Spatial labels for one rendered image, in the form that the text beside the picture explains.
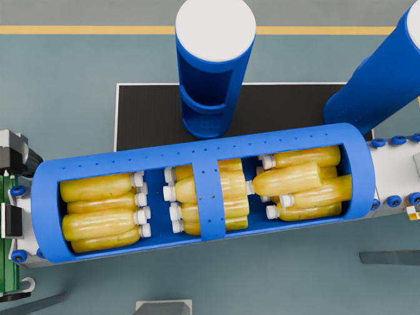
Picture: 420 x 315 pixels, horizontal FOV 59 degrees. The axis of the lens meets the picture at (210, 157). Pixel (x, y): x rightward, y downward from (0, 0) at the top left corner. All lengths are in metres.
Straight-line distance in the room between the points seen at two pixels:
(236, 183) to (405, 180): 0.68
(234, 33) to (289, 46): 1.29
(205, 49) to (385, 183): 0.76
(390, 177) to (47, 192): 1.09
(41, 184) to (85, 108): 1.44
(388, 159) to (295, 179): 0.50
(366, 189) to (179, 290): 1.37
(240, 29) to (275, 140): 0.49
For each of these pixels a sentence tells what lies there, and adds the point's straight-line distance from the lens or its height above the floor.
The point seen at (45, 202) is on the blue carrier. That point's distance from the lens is 0.99.
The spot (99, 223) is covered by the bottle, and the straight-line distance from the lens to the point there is 1.03.
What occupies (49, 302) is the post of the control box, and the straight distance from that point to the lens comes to 2.03.
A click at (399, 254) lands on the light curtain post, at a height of 0.42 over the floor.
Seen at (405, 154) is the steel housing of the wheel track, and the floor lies 0.93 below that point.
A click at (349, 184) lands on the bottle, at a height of 1.15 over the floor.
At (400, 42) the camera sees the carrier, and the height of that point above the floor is 0.98.
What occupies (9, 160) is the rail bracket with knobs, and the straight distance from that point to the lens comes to 1.31.
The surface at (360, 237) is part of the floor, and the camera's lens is 2.35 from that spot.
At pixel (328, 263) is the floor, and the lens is 2.28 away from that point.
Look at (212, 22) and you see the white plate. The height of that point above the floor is 1.04.
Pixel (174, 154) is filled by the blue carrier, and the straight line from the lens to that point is 0.97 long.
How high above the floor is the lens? 2.14
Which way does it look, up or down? 75 degrees down
